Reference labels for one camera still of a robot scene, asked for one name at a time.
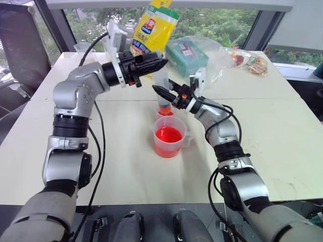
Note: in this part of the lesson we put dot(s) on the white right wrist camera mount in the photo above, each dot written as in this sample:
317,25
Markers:
200,80

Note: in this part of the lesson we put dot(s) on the large clear cup red liquid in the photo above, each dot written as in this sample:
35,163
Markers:
167,137

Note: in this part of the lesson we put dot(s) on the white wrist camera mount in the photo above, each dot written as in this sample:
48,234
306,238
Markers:
114,37
200,80

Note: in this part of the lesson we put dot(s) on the empty clear measuring cup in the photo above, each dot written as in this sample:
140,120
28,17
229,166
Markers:
83,47

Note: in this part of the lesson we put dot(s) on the large clear plastic syringe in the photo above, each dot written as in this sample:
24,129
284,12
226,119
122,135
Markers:
162,80

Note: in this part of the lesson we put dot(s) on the small clear cup red liquid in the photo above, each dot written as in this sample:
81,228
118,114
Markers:
165,113

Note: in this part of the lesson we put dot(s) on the black office chair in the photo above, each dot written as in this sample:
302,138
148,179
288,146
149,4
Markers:
21,50

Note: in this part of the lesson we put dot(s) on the yellow snack bag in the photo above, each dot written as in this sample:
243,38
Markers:
154,27

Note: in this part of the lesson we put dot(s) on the colourful snack packets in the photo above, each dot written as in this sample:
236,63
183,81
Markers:
248,60

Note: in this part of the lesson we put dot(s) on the clear plastic bag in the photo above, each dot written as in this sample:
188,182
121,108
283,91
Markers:
214,54

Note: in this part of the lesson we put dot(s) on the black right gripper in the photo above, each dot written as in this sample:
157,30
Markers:
182,97

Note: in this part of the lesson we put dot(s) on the dark rounded shape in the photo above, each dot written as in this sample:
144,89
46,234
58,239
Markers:
190,225
131,227

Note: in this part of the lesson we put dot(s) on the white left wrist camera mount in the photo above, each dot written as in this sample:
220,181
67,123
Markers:
114,37

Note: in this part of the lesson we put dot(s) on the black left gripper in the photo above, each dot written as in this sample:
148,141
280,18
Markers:
128,66

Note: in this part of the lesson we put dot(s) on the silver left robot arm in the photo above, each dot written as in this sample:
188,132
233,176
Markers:
75,85

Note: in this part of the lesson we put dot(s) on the green cardboard box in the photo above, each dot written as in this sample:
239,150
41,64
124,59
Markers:
188,56

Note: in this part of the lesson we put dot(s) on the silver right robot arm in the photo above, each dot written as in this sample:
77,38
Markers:
222,128

